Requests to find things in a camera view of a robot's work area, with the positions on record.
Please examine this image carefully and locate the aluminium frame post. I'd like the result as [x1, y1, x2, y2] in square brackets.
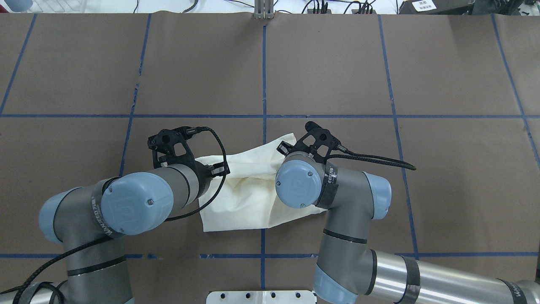
[254, 0, 275, 20]

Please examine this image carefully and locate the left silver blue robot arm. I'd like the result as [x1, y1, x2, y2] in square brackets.
[1, 126, 230, 304]

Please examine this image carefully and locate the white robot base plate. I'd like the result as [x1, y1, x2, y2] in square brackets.
[206, 290, 318, 304]

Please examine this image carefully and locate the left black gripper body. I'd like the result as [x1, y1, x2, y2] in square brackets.
[147, 127, 231, 186]

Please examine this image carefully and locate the light blue plastic cup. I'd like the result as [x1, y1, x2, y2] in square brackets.
[1, 0, 33, 12]

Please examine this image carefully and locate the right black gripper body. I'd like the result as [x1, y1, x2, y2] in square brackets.
[276, 121, 351, 164]

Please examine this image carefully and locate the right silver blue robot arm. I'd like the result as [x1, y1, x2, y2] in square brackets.
[316, 118, 539, 289]

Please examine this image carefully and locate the cream cat print t-shirt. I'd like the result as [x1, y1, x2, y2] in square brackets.
[198, 133, 323, 232]

